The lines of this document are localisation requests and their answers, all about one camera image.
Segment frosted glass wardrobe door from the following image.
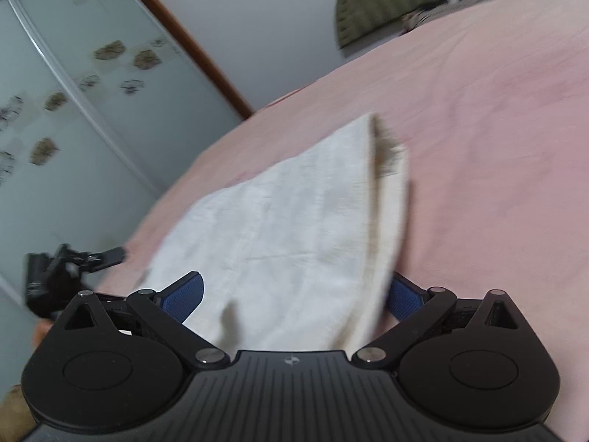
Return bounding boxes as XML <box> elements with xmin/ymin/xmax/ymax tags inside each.
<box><xmin>9</xmin><ymin>0</ymin><xmax>244</xmax><ymax>190</ymax></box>
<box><xmin>0</xmin><ymin>0</ymin><xmax>159</xmax><ymax>307</ymax></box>

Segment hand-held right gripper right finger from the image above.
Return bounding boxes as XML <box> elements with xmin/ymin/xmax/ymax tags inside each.
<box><xmin>352</xmin><ymin>271</ymin><xmax>537</xmax><ymax>372</ymax></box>

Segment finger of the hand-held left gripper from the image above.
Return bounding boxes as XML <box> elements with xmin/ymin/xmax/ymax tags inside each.
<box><xmin>85</xmin><ymin>247</ymin><xmax>128</xmax><ymax>271</ymax></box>

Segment brown wooden wardrobe frame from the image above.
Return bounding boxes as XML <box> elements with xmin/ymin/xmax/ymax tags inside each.
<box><xmin>112</xmin><ymin>0</ymin><xmax>257</xmax><ymax>119</ymax></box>

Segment white pants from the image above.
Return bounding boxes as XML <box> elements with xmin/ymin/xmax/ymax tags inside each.
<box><xmin>138</xmin><ymin>112</ymin><xmax>411</xmax><ymax>356</ymax></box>

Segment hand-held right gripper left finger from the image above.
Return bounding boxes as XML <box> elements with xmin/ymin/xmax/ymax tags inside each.
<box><xmin>64</xmin><ymin>270</ymin><xmax>231</xmax><ymax>370</ymax></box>

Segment pink bed blanket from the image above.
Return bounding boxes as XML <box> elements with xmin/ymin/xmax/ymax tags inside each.
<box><xmin>105</xmin><ymin>0</ymin><xmax>589</xmax><ymax>442</ymax></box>

